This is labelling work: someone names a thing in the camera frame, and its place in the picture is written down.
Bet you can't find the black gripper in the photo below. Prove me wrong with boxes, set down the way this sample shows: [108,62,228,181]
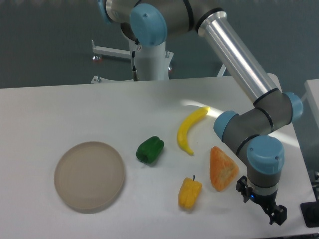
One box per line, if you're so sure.
[236,176,287,225]

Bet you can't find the green bell pepper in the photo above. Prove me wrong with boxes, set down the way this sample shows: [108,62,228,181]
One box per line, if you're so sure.
[136,136,164,164]

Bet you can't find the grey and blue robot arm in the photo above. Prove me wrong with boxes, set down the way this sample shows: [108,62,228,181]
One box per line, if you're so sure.
[98,0,303,225]

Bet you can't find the yellow bell pepper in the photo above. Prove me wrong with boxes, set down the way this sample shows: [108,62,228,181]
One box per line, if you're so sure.
[178,175,202,210]

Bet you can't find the orange triangular bread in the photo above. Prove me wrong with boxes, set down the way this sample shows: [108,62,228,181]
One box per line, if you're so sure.
[209,146,239,192]

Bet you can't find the black device at table edge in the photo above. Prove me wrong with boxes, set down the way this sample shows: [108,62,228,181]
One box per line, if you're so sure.
[300,201,319,228]

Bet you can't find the yellow banana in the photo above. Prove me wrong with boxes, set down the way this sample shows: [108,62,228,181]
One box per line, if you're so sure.
[176,106,210,156]

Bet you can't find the white side table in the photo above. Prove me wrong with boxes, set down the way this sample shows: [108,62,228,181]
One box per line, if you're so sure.
[293,79,319,126]

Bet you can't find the beige round plate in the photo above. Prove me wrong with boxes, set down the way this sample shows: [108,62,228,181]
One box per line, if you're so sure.
[54,141,126,214]

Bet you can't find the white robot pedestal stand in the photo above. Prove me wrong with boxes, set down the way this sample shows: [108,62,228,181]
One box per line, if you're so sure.
[90,22,175,84]

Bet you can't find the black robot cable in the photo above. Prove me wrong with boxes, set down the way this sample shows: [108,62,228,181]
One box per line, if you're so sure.
[131,37,140,82]

